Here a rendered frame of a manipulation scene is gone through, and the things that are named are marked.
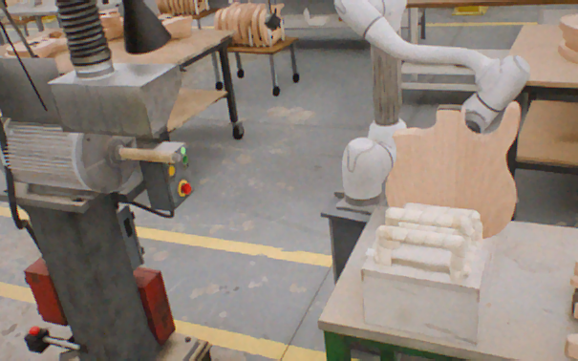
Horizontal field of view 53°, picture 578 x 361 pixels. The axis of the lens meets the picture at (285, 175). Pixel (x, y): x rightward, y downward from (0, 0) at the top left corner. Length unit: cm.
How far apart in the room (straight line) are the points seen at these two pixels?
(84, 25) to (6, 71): 39
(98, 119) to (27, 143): 39
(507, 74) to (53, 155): 140
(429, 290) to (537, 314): 31
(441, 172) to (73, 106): 100
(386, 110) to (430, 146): 80
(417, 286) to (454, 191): 37
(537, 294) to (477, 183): 32
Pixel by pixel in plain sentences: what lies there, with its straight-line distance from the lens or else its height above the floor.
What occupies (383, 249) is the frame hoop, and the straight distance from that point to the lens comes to 136.
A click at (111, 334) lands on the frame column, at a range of 225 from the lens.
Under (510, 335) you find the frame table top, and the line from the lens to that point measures 151.
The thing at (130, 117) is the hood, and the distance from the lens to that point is 154.
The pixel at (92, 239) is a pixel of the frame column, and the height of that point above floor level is 94.
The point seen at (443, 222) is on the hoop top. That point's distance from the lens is 138.
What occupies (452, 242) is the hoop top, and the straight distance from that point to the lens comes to 131.
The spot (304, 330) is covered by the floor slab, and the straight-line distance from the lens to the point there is 288.
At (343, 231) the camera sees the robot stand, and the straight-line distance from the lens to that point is 241.
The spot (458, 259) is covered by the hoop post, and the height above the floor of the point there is 116.
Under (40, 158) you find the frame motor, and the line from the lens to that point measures 190.
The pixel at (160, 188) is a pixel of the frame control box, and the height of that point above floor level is 101.
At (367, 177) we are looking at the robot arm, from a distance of 230.
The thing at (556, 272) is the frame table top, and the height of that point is 93.
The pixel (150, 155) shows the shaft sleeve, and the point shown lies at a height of 126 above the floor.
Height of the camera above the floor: 195
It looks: 28 degrees down
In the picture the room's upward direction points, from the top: 7 degrees counter-clockwise
